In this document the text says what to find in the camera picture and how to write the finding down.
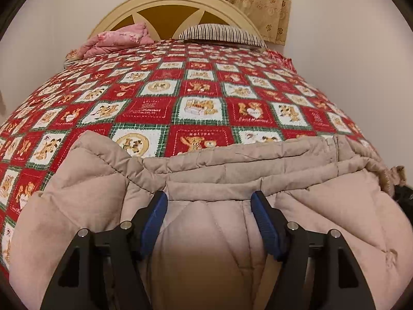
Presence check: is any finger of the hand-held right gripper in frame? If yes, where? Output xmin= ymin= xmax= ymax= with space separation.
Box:
xmin=394 ymin=184 xmax=413 ymax=208

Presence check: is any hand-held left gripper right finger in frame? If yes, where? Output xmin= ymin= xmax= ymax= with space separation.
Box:
xmin=251 ymin=191 xmax=377 ymax=310

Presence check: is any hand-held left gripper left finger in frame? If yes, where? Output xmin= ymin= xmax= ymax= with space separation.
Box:
xmin=40 ymin=191 xmax=169 ymax=310

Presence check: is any beige quilted puffer jacket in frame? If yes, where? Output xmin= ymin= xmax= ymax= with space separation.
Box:
xmin=8 ymin=131 xmax=413 ymax=310

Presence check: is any red bear print bedspread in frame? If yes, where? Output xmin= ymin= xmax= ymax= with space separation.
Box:
xmin=0 ymin=37 xmax=371 ymax=278

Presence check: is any red patterned cloth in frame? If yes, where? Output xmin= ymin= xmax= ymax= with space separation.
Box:
xmin=266 ymin=50 xmax=296 ymax=72

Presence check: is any pink floral quilt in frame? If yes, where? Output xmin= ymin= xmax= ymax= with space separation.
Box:
xmin=66 ymin=22 xmax=155 ymax=60

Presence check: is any striped pillow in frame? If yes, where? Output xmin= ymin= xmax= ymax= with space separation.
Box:
xmin=179 ymin=24 xmax=267 ymax=49

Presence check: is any cream wooden bed headboard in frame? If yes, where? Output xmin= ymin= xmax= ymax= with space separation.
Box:
xmin=89 ymin=0 xmax=263 ymax=42

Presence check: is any beige patterned window curtain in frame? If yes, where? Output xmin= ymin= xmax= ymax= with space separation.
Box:
xmin=141 ymin=0 xmax=292 ymax=46

